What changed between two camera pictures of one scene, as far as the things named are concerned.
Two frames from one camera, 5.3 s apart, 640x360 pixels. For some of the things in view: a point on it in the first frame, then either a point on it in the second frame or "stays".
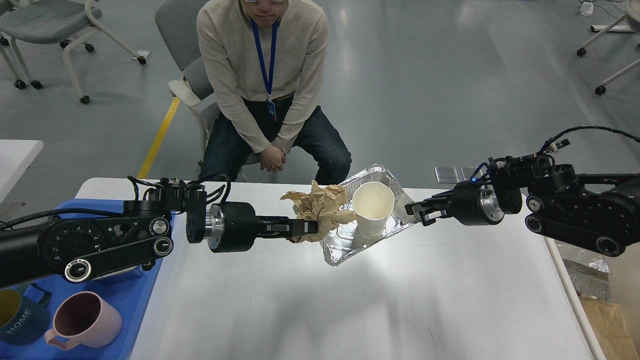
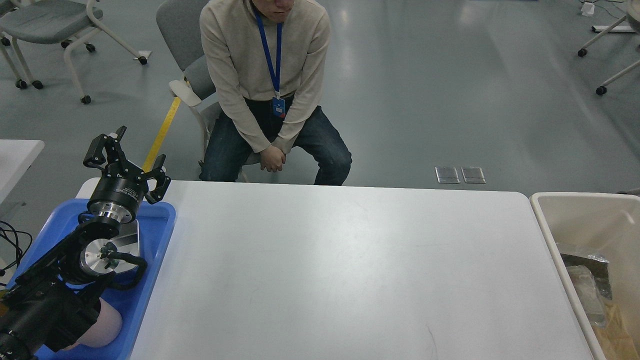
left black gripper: x=233 y=226 → x=120 y=188
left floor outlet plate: x=446 y=174 stays
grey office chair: x=177 y=20 stays
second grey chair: x=65 y=21 stays
